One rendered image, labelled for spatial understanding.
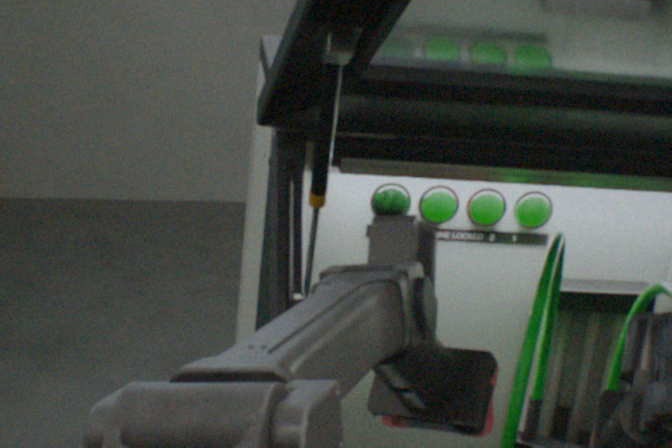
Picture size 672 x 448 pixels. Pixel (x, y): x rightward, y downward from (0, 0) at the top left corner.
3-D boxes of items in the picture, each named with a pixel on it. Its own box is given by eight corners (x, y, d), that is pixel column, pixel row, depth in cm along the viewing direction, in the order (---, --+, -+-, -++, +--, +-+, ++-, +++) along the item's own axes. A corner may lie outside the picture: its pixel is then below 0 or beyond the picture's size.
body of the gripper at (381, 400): (390, 349, 117) (359, 313, 111) (500, 359, 112) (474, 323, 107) (372, 418, 114) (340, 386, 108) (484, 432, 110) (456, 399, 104)
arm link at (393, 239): (307, 315, 98) (422, 312, 96) (321, 180, 104) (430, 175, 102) (345, 378, 108) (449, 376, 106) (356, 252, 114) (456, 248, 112)
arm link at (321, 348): (89, 511, 62) (309, 517, 59) (77, 394, 62) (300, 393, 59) (319, 333, 104) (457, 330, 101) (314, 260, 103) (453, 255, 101)
